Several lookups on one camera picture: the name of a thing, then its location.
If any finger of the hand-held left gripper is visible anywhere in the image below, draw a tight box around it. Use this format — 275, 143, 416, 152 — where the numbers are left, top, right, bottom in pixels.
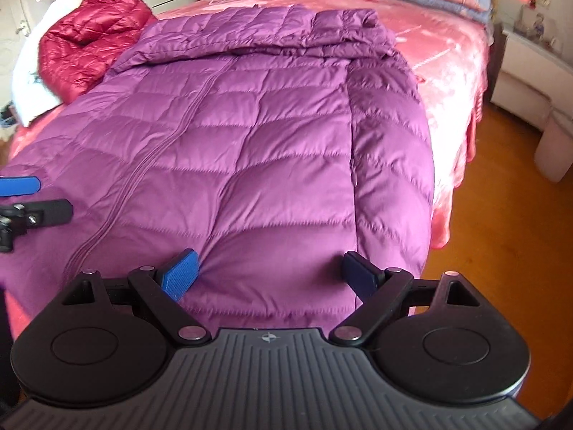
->
0, 176, 42, 199
0, 199, 73, 252

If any red down jacket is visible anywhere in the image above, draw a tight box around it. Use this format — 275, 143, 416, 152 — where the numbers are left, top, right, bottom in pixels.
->
38, 0, 157, 104

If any white cloth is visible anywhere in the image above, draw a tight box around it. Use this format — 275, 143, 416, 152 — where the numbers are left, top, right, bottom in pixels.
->
10, 0, 68, 127

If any white nightstand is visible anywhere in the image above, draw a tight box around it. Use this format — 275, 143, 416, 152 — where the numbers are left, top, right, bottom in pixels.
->
490, 24, 573, 130

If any photo frame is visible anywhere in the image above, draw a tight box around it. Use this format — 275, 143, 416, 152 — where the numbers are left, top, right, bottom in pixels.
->
528, 11, 549, 39

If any purple down jacket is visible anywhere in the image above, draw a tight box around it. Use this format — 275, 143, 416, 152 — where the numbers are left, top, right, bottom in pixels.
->
0, 4, 436, 328

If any pink trash bin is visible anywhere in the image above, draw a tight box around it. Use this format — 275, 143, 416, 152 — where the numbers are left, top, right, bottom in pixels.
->
535, 110, 573, 183

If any lavender folded blanket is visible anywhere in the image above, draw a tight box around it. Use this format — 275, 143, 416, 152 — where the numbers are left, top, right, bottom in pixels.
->
389, 0, 491, 25

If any bed with pink blanket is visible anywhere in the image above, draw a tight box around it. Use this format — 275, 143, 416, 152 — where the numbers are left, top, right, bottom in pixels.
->
0, 0, 491, 336

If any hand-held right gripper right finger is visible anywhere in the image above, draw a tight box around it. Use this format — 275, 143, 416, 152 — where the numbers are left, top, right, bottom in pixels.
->
329, 251, 486, 348

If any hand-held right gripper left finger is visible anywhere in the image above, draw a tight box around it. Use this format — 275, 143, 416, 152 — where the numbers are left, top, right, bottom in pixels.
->
60, 248, 211, 345

